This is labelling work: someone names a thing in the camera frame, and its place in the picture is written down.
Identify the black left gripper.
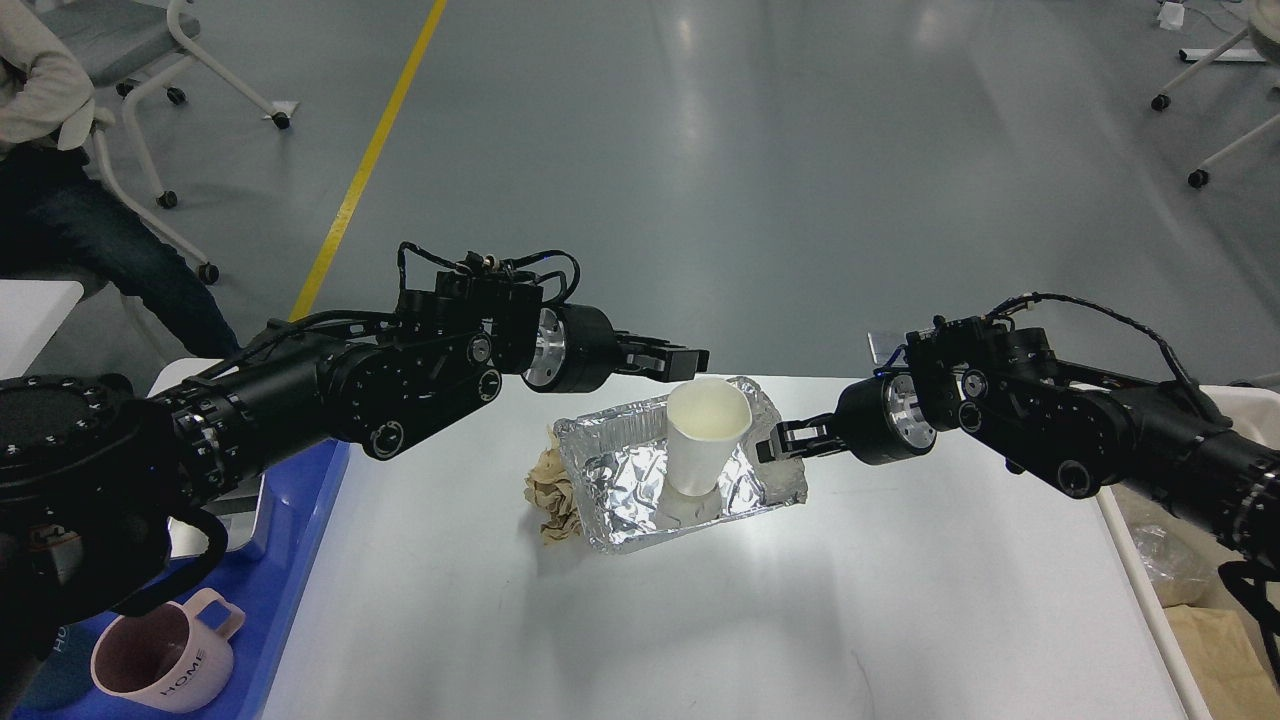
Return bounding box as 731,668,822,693
522,304,710,393

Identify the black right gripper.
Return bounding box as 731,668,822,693
756,373,938,465

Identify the white paper cup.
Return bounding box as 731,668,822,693
666,378,753,497

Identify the aluminium foil tray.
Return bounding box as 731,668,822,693
552,375,809,555

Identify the brown paper napkin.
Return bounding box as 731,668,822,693
524,427,582,546

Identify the square stainless steel dish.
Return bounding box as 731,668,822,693
168,473,275,561

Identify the pink HOME mug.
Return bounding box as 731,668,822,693
90,588,246,714

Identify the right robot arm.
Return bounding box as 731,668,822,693
755,292,1279,665

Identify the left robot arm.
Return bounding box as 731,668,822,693
1,242,709,664

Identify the left floor socket plate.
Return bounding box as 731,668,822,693
867,332,906,366

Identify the clear plastic wrap in bin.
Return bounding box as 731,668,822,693
1126,521,1213,609

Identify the beige plastic bin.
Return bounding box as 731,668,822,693
1094,386,1280,720

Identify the blue plastic tray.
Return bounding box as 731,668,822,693
10,438,351,720

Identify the brown paper in bin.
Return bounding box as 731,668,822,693
1164,605,1279,719

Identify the grey office chair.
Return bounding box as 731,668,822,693
40,0,301,286

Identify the person in dark jeans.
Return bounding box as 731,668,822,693
1,1,241,357

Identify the white chair legs right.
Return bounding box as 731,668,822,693
1149,0,1280,192

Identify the white side table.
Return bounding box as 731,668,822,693
1,279,84,379

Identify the dark teal HOME mug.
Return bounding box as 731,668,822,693
3,624,73,717

